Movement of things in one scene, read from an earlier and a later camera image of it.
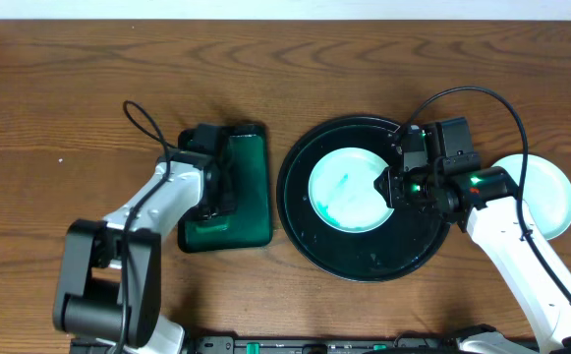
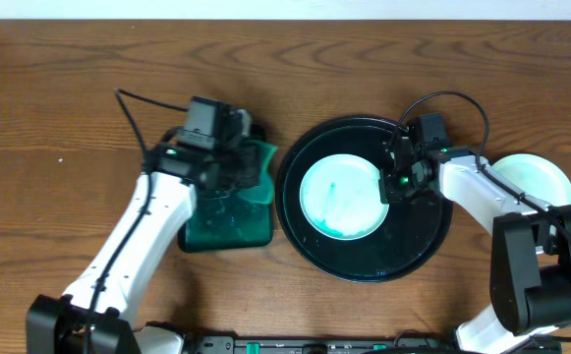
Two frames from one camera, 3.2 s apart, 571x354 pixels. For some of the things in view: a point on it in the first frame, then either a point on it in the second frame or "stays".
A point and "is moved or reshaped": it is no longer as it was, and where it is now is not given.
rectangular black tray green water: [250, 226] stays
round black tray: [404, 244] stays
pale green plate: [343, 193] is moved or reshaped
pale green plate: [547, 192] stays
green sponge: [221, 227] to [262, 192]
